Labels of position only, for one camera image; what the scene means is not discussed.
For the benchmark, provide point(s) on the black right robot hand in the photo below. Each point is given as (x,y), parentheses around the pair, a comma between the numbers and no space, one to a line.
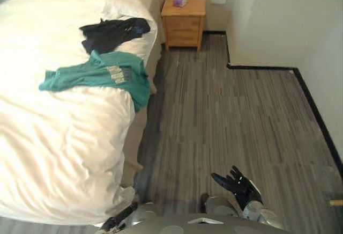
(239,188)

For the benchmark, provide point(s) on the purple tissue box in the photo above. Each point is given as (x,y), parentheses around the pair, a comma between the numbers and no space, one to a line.
(179,0)

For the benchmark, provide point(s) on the green printed t-shirt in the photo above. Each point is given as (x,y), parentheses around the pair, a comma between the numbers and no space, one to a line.
(88,74)

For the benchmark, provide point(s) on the wooden bed with beige mattress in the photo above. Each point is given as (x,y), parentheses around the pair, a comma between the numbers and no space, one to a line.
(155,32)

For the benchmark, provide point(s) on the wooden stick end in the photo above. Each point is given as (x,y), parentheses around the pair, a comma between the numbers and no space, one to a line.
(337,203)

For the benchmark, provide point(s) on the black garment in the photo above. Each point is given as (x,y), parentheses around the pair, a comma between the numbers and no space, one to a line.
(107,36)

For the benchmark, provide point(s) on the white quilt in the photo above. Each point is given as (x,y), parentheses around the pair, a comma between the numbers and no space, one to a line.
(59,137)

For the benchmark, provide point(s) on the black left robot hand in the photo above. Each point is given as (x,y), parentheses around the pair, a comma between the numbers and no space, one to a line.
(128,209)

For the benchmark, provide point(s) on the black baseboard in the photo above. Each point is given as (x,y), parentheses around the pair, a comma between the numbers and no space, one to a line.
(308,83)

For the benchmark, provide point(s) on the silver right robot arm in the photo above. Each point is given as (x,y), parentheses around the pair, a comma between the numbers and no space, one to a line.
(261,215)

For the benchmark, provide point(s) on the silver robot torso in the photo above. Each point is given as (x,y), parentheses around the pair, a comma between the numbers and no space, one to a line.
(193,222)

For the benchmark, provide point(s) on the silver robot leg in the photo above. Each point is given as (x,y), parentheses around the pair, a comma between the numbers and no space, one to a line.
(221,205)

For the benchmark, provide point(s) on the wooden nightstand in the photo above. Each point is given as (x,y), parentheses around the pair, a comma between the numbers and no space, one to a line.
(182,24)

